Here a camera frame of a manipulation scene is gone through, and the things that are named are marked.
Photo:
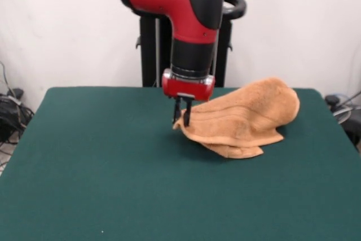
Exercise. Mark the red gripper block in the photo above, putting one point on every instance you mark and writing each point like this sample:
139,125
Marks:
189,88

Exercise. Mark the tan terry towel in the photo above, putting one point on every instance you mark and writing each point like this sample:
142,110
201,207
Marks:
248,117

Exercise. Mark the dark green table cloth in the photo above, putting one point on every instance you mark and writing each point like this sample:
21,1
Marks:
112,167

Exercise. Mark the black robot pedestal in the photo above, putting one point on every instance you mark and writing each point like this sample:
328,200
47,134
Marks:
148,54

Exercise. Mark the black grey equipment by wall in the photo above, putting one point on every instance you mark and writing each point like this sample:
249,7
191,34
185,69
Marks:
351,128

